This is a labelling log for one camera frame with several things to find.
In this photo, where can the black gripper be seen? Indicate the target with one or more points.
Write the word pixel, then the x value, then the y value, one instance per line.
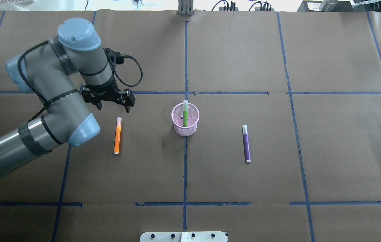
pixel 102 91

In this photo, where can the orange marker pen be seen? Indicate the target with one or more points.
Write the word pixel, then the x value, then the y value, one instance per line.
pixel 117 140

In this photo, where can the green marker pen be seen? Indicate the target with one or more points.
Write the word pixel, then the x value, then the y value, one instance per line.
pixel 185 113

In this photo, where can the purple marker pen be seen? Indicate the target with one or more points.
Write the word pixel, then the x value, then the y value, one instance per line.
pixel 246 144

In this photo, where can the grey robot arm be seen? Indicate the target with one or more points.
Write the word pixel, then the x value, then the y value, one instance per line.
pixel 65 72

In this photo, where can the pink mesh pen holder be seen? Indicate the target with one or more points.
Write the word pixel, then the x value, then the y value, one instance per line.
pixel 177 117

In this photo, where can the black box with label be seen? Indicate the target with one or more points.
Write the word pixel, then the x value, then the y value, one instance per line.
pixel 314 6

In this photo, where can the silver metal cylinder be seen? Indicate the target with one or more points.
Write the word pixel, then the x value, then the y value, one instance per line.
pixel 327 5

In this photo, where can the aluminium frame post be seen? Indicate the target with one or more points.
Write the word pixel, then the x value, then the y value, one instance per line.
pixel 185 7

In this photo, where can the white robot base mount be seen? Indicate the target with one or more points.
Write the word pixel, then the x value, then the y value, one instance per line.
pixel 185 236

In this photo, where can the black cable connectors left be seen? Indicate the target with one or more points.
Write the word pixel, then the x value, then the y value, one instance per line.
pixel 225 6

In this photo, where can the black cable connectors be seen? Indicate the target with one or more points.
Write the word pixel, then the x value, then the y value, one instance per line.
pixel 260 6
pixel 225 6

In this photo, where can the black cable connectors right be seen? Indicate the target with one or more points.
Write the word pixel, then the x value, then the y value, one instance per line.
pixel 260 6

